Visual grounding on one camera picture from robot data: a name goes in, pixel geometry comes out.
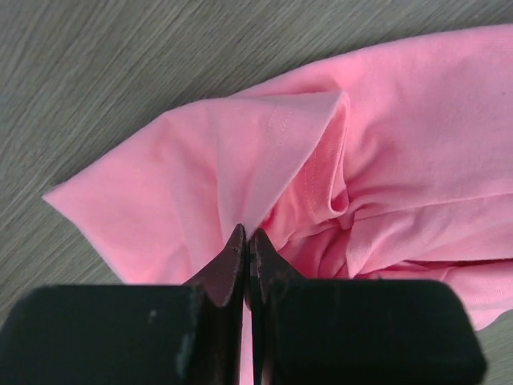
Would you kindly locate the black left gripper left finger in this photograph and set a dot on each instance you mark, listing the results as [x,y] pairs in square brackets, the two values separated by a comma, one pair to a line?
[83,334]

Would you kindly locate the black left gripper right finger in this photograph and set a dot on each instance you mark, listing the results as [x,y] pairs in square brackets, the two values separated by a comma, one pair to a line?
[378,331]

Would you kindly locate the pink t shirt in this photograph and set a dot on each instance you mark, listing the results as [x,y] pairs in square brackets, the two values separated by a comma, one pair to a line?
[394,161]

